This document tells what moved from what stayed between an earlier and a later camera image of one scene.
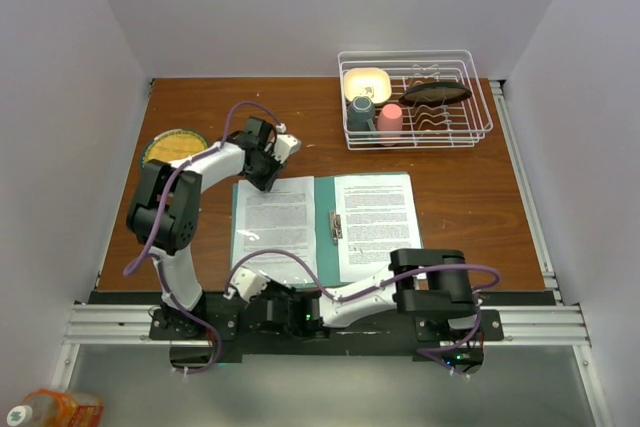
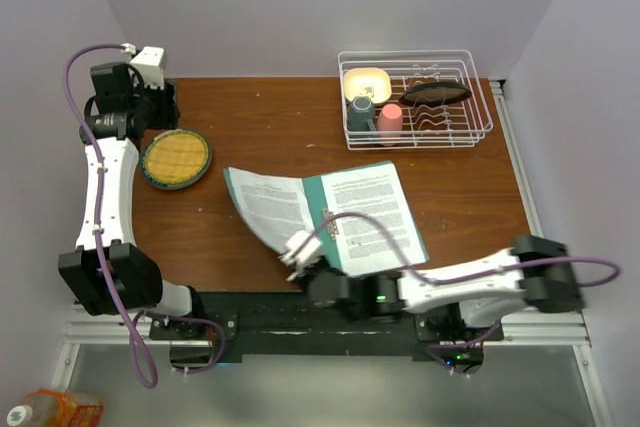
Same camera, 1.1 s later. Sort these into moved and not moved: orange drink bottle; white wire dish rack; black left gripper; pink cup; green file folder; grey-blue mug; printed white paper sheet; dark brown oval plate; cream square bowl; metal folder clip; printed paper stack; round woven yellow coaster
Moved: green file folder; printed white paper sheet; metal folder clip; black left gripper
Not moved: white wire dish rack; orange drink bottle; round woven yellow coaster; printed paper stack; cream square bowl; pink cup; grey-blue mug; dark brown oval plate
